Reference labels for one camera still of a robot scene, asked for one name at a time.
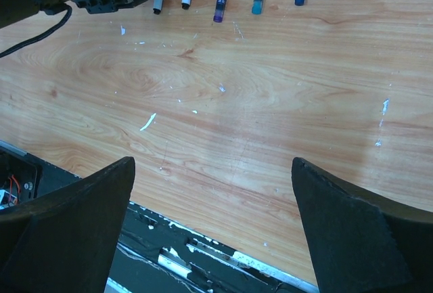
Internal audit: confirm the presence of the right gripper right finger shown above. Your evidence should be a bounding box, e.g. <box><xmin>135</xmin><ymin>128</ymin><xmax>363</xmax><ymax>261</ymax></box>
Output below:
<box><xmin>292</xmin><ymin>158</ymin><xmax>432</xmax><ymax>292</ymax></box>

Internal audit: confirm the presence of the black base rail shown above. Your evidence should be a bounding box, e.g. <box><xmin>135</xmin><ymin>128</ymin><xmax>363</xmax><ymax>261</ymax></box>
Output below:
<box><xmin>1</xmin><ymin>141</ymin><xmax>319</xmax><ymax>292</ymax></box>

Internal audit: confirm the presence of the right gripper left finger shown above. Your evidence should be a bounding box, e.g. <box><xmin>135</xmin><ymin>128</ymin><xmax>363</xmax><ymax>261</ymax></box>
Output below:
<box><xmin>1</xmin><ymin>156</ymin><xmax>135</xmax><ymax>292</ymax></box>

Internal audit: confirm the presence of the white pen black end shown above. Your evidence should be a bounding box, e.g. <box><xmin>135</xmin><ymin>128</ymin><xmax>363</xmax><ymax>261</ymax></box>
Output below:
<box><xmin>153</xmin><ymin>0</ymin><xmax>163</xmax><ymax>15</ymax></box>

